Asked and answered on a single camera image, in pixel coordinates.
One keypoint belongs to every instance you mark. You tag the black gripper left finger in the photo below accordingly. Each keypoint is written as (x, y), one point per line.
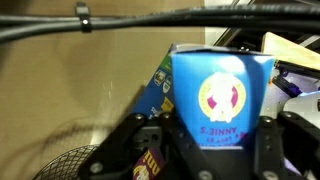
(115, 158)

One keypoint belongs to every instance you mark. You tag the wooden board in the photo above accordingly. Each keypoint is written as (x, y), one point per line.
(288, 51)

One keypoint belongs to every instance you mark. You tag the black wire mesh basket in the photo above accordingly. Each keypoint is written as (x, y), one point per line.
(65, 166)

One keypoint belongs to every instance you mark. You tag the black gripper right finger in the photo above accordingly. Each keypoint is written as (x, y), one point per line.
(286, 148)

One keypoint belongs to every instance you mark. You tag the blue cardboard food box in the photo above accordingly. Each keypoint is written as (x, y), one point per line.
(217, 92)

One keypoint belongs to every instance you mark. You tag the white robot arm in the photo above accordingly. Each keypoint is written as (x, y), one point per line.
(238, 164)

